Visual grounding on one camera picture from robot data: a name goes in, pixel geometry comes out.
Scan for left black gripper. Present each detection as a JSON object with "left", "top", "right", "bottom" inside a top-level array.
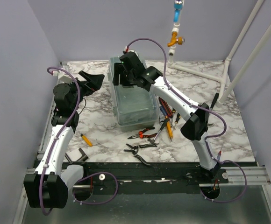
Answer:
[{"left": 65, "top": 70, "right": 104, "bottom": 111}]

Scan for green tool box clear lid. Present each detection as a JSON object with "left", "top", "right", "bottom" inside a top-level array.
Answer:
[{"left": 107, "top": 56, "right": 158, "bottom": 132}]

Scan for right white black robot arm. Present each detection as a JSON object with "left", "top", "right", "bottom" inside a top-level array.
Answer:
[{"left": 119, "top": 52, "right": 220, "bottom": 183}]

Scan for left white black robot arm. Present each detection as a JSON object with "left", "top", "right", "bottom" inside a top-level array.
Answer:
[{"left": 23, "top": 71, "right": 105, "bottom": 209}]

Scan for orange long nose pliers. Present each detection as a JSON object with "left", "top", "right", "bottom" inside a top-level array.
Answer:
[{"left": 128, "top": 126, "right": 156, "bottom": 139}]

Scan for orange box cutter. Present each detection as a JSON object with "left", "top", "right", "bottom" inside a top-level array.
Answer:
[{"left": 166, "top": 116, "right": 173, "bottom": 141}]

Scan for small black claw hammer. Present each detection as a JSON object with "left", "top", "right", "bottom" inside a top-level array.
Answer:
[{"left": 148, "top": 118, "right": 169, "bottom": 145}]

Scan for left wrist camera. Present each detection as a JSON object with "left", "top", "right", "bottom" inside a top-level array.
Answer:
[{"left": 54, "top": 70, "right": 73, "bottom": 84}]

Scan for blue handle screwdriver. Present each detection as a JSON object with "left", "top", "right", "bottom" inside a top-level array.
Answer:
[{"left": 159, "top": 106, "right": 168, "bottom": 117}]

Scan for black mounting rail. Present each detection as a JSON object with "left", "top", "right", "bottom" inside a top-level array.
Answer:
[{"left": 63, "top": 161, "right": 259, "bottom": 196}]

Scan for white pvc pipe frame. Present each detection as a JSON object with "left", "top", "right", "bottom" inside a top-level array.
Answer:
[{"left": 167, "top": 0, "right": 271, "bottom": 107}]

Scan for aluminium rail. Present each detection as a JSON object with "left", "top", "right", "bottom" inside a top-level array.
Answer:
[{"left": 219, "top": 167, "right": 271, "bottom": 186}]

